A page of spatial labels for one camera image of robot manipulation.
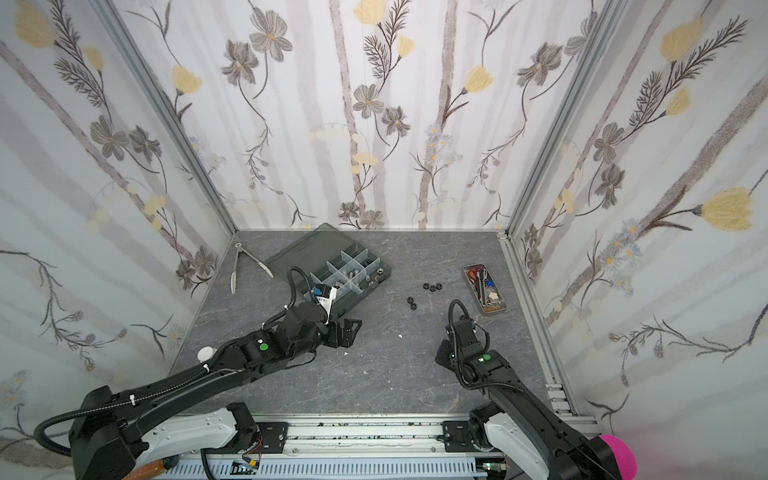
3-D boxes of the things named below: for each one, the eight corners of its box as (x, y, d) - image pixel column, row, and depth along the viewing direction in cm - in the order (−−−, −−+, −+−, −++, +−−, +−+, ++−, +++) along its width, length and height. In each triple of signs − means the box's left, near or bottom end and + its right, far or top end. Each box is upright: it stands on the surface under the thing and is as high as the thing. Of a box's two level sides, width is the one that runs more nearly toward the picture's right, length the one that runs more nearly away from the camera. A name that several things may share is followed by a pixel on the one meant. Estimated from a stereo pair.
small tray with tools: (482, 314, 100) (484, 310, 98) (461, 270, 111) (462, 265, 109) (504, 309, 101) (507, 305, 99) (481, 266, 113) (483, 262, 110)
